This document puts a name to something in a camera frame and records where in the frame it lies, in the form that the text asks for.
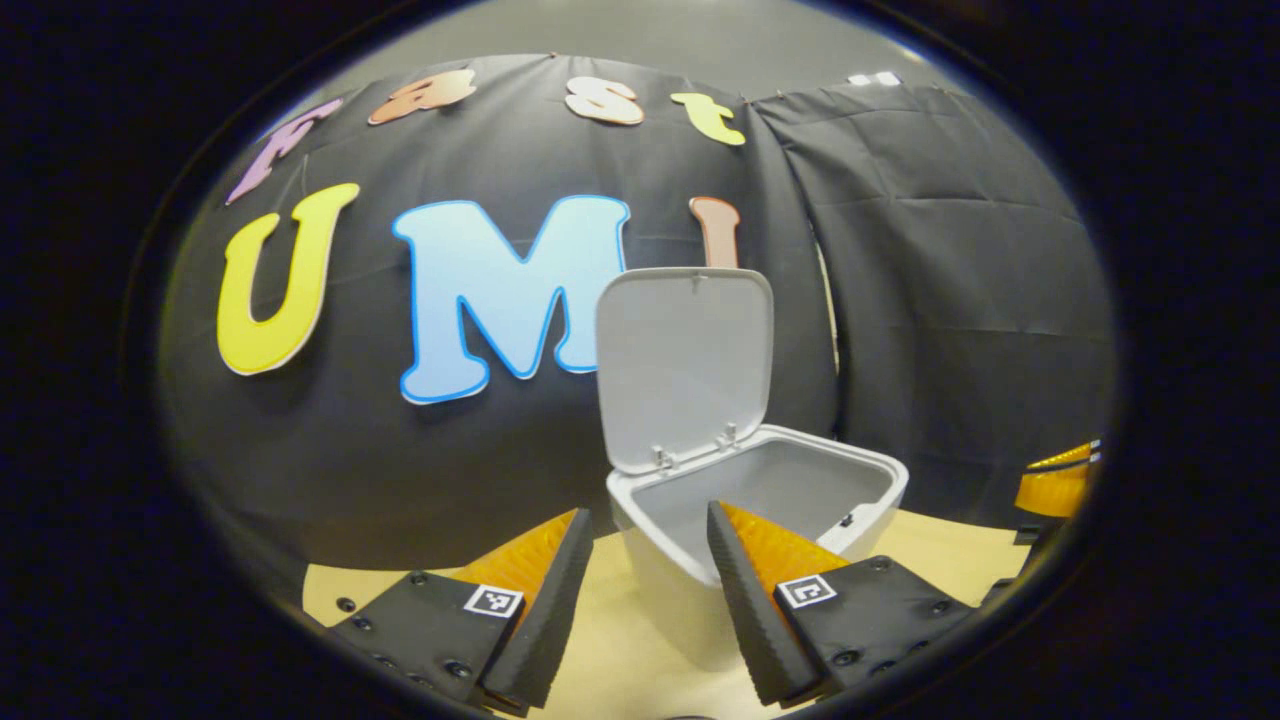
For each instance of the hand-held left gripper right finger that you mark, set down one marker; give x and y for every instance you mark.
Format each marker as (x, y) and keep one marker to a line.
(755, 620)

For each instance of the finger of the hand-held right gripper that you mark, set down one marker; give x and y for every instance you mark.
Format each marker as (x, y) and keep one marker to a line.
(1055, 485)

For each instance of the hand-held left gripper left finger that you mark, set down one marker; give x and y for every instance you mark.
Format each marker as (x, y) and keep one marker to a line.
(545, 620)

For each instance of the white desktop garbage bin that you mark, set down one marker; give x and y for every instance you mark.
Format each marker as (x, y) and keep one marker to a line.
(690, 370)

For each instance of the wooden desktop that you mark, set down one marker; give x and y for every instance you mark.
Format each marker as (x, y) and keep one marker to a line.
(600, 680)

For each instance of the black backdrop cloth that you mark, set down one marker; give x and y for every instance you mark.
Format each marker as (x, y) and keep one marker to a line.
(300, 450)

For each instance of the small ceiling light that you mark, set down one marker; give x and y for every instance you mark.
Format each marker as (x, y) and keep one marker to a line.
(873, 78)

